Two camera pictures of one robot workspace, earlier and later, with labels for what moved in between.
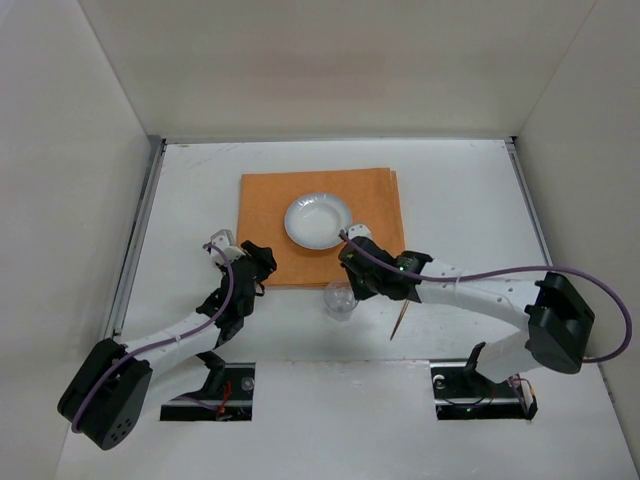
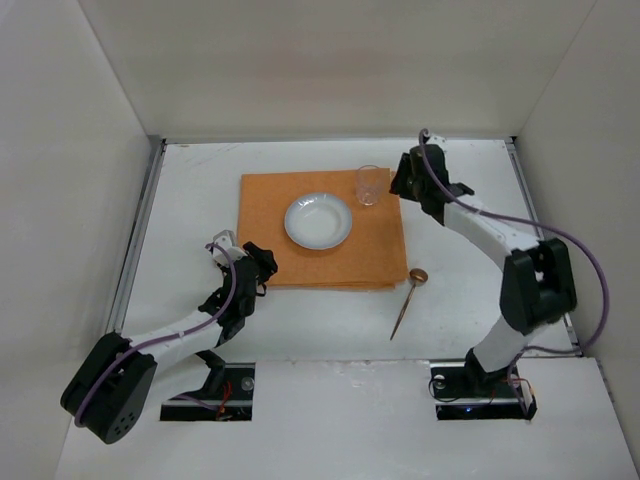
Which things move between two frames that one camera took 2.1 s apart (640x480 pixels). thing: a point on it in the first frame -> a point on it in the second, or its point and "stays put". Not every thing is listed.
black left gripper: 257,257 stays put
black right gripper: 356,270 -> 405,179
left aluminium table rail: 117,318 stays put
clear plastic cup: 340,301 -> 368,184
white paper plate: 315,221 stays put
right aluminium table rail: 529,198 stays put
